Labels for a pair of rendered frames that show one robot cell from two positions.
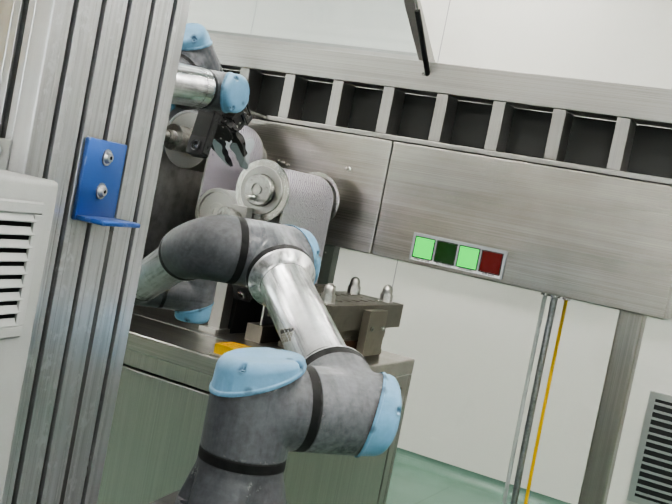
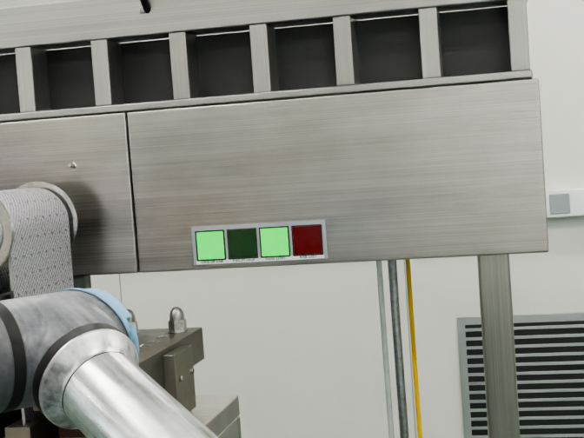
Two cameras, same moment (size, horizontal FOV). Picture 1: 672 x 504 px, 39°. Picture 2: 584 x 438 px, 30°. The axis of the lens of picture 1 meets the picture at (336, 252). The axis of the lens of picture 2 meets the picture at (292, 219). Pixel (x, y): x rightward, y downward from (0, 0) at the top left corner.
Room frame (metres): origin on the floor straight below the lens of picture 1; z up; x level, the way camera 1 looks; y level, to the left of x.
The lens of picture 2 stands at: (0.44, 0.17, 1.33)
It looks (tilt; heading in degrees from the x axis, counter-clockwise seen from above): 3 degrees down; 345
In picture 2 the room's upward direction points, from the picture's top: 4 degrees counter-clockwise
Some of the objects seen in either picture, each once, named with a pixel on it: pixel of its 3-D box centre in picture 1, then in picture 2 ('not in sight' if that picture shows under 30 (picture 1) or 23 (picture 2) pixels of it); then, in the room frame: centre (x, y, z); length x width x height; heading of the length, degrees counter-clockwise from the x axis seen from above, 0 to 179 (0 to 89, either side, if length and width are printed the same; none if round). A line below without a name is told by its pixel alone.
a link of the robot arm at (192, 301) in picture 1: (188, 294); not in sight; (1.97, 0.28, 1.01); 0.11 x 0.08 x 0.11; 115
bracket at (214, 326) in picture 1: (225, 269); not in sight; (2.23, 0.25, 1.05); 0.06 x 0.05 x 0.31; 153
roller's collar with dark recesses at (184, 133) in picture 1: (179, 138); not in sight; (2.34, 0.43, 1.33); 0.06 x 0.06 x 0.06; 63
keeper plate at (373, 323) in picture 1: (372, 332); (181, 381); (2.28, -0.13, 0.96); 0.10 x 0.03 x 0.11; 153
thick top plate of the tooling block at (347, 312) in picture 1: (339, 309); (125, 364); (2.31, -0.04, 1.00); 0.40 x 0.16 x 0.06; 153
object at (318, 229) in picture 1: (298, 255); (45, 307); (2.33, 0.09, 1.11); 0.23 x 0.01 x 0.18; 153
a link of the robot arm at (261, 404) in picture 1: (258, 400); not in sight; (1.23, 0.06, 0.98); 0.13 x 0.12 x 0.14; 115
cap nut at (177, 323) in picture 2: (387, 293); (176, 319); (2.43, -0.15, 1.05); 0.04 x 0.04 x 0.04
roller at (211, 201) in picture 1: (244, 216); not in sight; (2.41, 0.25, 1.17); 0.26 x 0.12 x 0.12; 153
